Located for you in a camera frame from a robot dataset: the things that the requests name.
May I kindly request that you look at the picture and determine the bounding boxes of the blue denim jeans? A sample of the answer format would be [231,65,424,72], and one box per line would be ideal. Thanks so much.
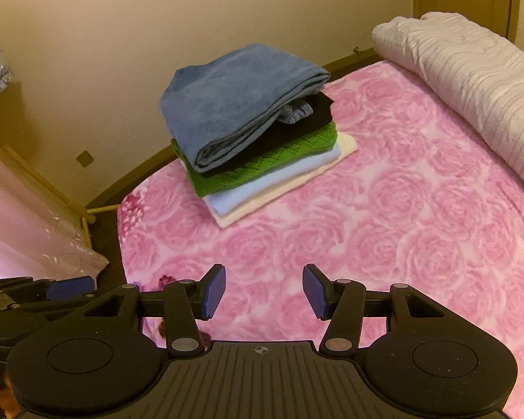
[160,44,330,173]

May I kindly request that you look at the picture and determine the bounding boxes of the left hand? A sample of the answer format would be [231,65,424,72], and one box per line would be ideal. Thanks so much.
[0,390,20,419]

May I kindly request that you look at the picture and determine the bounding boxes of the light blue folded garment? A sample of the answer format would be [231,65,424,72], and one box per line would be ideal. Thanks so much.
[203,142,342,216]

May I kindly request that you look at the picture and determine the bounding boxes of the green knitted sweater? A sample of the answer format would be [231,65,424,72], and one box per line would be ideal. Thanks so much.
[171,122,338,198]

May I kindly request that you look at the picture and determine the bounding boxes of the pink plastic storage bag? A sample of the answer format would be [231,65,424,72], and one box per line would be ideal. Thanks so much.
[0,151,109,280]

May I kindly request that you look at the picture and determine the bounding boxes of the pink rose pattern blanket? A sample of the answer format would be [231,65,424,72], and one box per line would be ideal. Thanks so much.
[118,61,524,418]

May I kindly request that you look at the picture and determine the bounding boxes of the cream folded garment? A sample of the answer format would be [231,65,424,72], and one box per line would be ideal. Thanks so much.
[205,132,358,228]

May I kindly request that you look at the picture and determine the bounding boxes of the black folded garment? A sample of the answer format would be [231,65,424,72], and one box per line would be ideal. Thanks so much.
[201,93,333,179]

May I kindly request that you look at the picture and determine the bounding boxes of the white striped quilt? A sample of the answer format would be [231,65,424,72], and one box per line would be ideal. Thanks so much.
[372,12,524,182]

